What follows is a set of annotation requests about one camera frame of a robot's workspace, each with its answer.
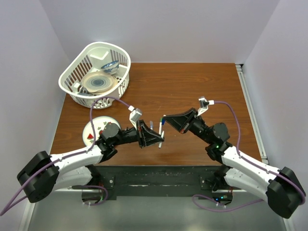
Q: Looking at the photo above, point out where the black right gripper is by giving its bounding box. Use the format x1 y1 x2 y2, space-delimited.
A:
163 108 213 144

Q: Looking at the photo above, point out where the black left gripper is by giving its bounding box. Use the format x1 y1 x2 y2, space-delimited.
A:
112 120 164 149

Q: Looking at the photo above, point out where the grey pen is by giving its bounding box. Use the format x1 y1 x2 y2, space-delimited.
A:
158 130 165 148

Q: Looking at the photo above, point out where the white green pen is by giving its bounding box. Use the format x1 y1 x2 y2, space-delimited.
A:
158 117 163 135

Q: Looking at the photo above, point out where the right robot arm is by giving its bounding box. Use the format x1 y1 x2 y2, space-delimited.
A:
163 108 306 218

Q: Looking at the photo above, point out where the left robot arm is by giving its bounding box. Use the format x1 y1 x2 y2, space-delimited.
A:
17 120 164 203

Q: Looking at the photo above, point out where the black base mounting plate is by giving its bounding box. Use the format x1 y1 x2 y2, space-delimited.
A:
87 166 237 203

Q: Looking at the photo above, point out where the strawberry pattern plate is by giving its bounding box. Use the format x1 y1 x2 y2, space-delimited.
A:
82 116 121 146

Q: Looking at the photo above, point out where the beige blue ceramic plate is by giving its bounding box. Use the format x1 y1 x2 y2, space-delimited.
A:
79 71 117 96

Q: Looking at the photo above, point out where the blue white ceramic bowl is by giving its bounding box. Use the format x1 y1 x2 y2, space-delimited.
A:
101 60 119 75

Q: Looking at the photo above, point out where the white plastic dish basket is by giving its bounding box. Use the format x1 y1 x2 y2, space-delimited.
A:
58 42 131 109

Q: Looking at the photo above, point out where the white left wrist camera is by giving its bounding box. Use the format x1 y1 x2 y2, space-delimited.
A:
128 105 142 129

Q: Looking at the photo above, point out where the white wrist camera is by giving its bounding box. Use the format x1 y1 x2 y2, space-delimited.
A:
128 105 142 129
197 96 215 116

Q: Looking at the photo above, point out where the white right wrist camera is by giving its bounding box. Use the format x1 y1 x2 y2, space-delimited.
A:
197 96 215 116

